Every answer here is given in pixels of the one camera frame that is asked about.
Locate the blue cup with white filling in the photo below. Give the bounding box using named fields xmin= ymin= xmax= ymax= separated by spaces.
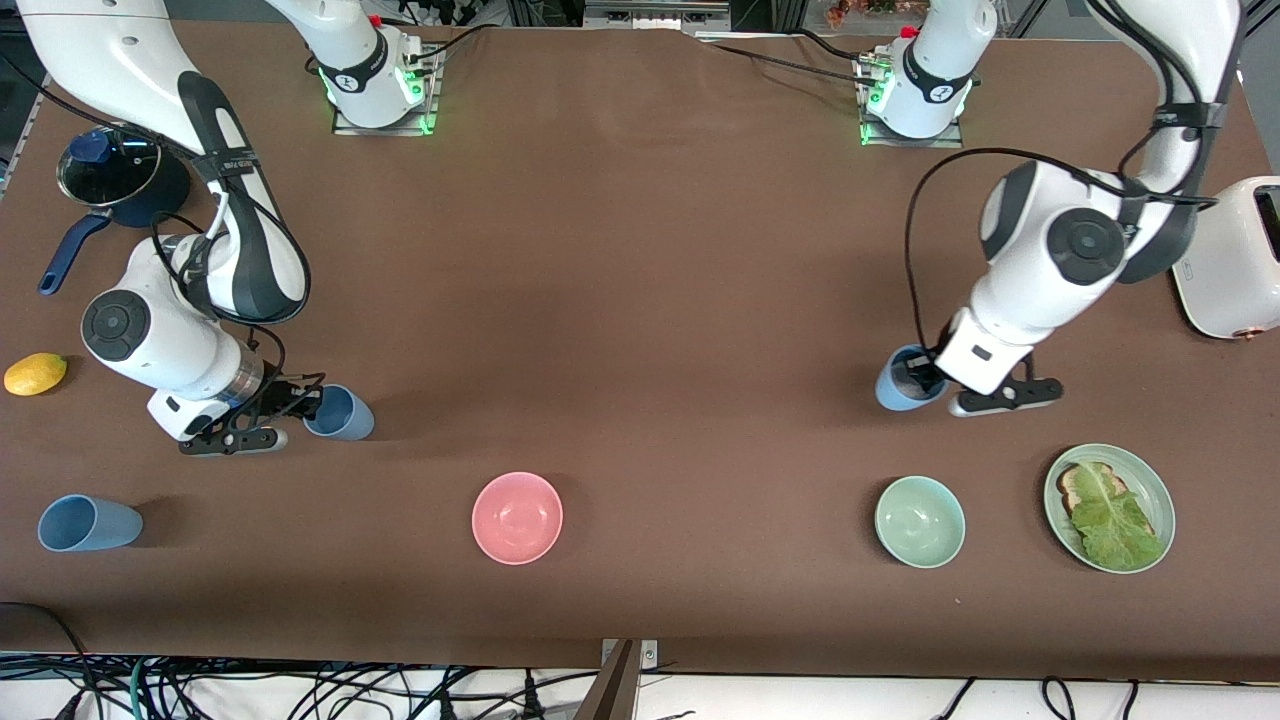
xmin=876 ymin=344 xmax=949 ymax=412

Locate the light green bowl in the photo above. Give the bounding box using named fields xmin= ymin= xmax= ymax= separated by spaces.
xmin=874 ymin=475 xmax=967 ymax=570

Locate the toast slice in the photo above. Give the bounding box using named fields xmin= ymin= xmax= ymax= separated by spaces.
xmin=1056 ymin=462 xmax=1156 ymax=541

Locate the dark blue saucepan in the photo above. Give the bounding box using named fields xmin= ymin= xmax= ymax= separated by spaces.
xmin=38 ymin=125 xmax=193 ymax=297

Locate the yellow lemon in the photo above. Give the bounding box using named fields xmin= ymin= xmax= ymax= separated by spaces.
xmin=4 ymin=352 xmax=69 ymax=397

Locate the pink bowl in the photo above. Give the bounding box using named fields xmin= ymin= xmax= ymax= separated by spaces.
xmin=471 ymin=471 xmax=564 ymax=566

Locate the green lettuce leaf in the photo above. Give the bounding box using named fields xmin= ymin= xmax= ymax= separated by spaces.
xmin=1068 ymin=462 xmax=1167 ymax=571

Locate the light green plate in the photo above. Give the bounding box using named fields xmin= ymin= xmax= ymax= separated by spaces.
xmin=1043 ymin=443 xmax=1177 ymax=575

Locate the glass saucepan lid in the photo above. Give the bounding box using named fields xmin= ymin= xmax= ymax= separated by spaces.
xmin=57 ymin=125 xmax=163 ymax=207

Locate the white toaster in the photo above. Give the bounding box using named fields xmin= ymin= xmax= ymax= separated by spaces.
xmin=1172 ymin=177 xmax=1280 ymax=342

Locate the grey metal box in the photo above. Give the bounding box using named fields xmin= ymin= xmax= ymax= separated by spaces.
xmin=583 ymin=0 xmax=733 ymax=33

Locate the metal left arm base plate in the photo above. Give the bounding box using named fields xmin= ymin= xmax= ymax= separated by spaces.
xmin=860 ymin=55 xmax=965 ymax=150

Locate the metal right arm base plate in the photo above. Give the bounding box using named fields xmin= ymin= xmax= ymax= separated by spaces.
xmin=332 ymin=45 xmax=442 ymax=137

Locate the black left base cable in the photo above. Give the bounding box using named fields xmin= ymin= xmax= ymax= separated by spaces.
xmin=785 ymin=28 xmax=876 ymax=66
xmin=697 ymin=38 xmax=881 ymax=89

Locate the black base cable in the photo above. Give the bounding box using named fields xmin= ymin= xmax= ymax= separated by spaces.
xmin=697 ymin=38 xmax=881 ymax=89
xmin=405 ymin=20 xmax=496 ymax=76
xmin=785 ymin=28 xmax=876 ymax=66

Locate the black right base cable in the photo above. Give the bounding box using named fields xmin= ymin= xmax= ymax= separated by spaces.
xmin=405 ymin=20 xmax=496 ymax=76

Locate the metal table edge bracket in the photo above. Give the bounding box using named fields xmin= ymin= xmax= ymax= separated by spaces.
xmin=600 ymin=638 xmax=661 ymax=673

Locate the dark camera pole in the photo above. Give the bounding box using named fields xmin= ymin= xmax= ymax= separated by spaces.
xmin=572 ymin=640 xmax=641 ymax=720

